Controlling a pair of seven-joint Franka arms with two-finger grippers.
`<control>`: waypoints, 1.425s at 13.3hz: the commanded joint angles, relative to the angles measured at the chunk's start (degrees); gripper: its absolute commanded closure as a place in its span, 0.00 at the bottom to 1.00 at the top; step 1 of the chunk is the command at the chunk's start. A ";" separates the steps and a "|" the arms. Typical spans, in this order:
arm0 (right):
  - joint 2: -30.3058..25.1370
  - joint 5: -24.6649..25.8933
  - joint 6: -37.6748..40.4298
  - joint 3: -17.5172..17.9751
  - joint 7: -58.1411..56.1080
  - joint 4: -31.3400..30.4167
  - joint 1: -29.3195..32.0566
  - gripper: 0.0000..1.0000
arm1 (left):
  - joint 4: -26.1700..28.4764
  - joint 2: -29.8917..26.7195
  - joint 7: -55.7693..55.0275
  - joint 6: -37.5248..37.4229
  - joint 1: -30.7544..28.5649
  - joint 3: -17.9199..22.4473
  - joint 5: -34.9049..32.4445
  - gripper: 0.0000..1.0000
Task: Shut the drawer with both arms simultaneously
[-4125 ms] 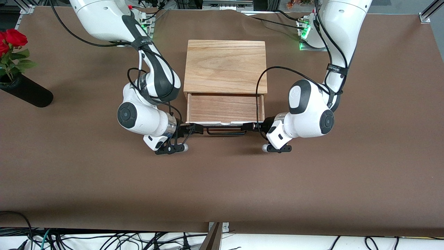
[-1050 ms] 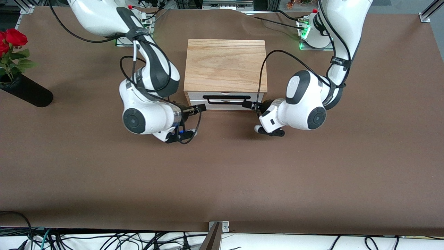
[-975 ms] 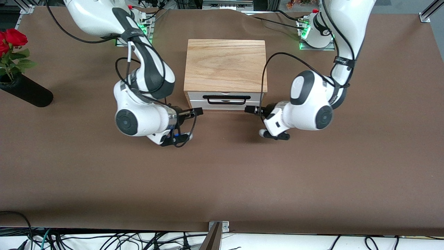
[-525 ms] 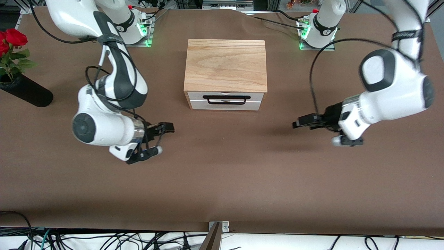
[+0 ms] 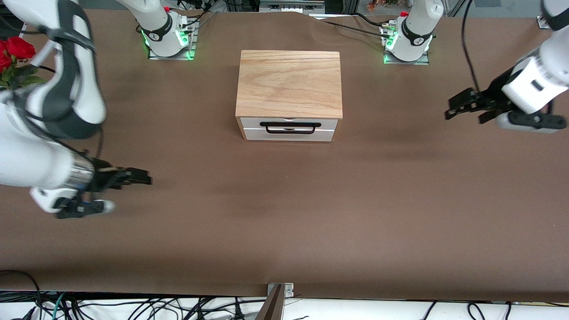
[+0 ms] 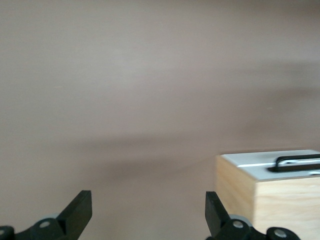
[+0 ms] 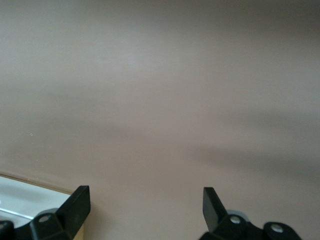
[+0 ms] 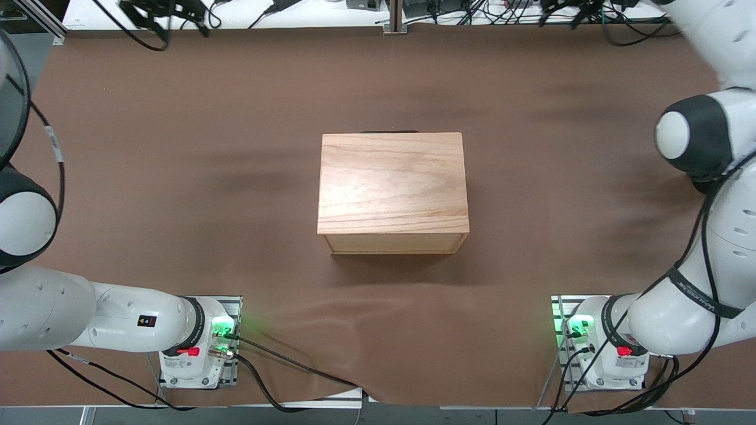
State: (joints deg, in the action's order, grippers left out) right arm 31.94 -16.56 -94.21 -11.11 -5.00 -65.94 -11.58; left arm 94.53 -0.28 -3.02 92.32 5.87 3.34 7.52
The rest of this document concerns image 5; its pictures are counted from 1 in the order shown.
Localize wooden drawer with white front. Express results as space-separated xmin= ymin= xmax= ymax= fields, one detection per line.
xmin=240 ymin=117 xmax=338 ymax=142

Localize light wooden drawer cabinet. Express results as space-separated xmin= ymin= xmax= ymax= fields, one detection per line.
xmin=235 ymin=50 xmax=344 ymax=143

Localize brown table cover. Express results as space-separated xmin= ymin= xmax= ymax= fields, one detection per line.
xmin=0 ymin=10 xmax=569 ymax=304

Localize red roses with green leaves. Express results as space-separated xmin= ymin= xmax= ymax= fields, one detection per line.
xmin=0 ymin=36 xmax=47 ymax=92

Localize grey slanted beam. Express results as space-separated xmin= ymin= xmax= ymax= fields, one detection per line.
xmin=255 ymin=284 xmax=285 ymax=320

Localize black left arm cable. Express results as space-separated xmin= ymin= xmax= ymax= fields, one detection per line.
xmin=461 ymin=0 xmax=482 ymax=93

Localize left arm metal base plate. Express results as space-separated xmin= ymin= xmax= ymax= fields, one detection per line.
xmin=383 ymin=22 xmax=431 ymax=66

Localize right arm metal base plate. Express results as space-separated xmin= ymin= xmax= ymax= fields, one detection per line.
xmin=148 ymin=17 xmax=197 ymax=61

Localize black looped floor cable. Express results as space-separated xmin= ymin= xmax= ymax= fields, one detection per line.
xmin=0 ymin=269 xmax=44 ymax=320

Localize black cable on table cover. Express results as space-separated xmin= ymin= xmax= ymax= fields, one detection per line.
xmin=310 ymin=12 xmax=388 ymax=37

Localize teal floor cable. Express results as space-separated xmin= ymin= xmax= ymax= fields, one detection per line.
xmin=52 ymin=292 xmax=66 ymax=320

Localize black metal drawer handle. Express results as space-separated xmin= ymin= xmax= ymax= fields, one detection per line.
xmin=260 ymin=121 xmax=322 ymax=135

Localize small metal clamp bracket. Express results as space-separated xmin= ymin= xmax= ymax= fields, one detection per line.
xmin=267 ymin=284 xmax=294 ymax=298

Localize black thin floor cable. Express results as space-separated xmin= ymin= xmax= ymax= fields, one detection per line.
xmin=467 ymin=302 xmax=512 ymax=320

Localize aluminium frame rail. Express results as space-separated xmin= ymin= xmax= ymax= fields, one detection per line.
xmin=259 ymin=0 xmax=326 ymax=14

